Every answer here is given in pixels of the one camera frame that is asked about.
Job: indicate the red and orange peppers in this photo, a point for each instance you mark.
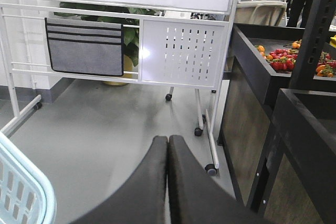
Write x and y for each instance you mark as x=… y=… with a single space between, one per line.
x=283 y=59

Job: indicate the black produce display stand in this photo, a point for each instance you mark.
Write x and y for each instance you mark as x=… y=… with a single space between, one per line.
x=278 y=130

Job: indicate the green potted plant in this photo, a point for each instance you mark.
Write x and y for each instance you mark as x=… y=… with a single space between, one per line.
x=131 y=34

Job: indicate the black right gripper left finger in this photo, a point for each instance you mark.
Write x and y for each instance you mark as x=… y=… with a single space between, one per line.
x=141 y=198

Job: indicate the grey fabric pocket organizer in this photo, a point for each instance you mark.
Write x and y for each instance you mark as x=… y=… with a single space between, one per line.
x=85 y=47

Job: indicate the beige chair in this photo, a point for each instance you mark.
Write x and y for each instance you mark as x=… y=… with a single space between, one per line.
x=260 y=12

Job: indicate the light blue plastic basket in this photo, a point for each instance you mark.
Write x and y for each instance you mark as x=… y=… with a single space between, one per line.
x=27 y=195

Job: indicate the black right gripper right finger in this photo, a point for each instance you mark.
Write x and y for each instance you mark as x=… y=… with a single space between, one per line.
x=194 y=197

